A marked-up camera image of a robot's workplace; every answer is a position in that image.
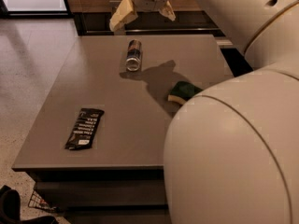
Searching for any black snack bar wrapper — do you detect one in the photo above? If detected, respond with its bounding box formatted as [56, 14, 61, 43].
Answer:
[64, 108, 105, 150]

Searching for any grey drawer cabinet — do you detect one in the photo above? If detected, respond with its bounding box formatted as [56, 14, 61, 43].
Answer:
[12, 35, 232, 224]

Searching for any black bag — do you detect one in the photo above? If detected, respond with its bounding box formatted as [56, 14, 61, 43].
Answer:
[0, 185, 59, 224]

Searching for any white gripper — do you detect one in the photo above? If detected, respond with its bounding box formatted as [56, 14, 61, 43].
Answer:
[109, 0, 176, 32]

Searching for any redbull can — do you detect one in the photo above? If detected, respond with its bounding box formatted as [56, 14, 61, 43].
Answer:
[125, 39, 142, 72]

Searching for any wire basket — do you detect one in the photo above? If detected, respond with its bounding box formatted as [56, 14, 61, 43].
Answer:
[28, 190, 56, 213]

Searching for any horizontal metal rail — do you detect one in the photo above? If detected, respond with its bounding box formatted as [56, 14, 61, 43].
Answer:
[77, 28, 222, 35]

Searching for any window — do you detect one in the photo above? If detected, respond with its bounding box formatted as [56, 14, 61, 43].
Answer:
[0, 0, 70, 17]

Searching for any green yellow sponge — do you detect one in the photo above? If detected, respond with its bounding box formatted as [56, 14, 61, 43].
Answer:
[167, 81, 202, 105]

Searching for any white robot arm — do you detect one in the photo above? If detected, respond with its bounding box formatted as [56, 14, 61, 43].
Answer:
[164, 0, 299, 224]

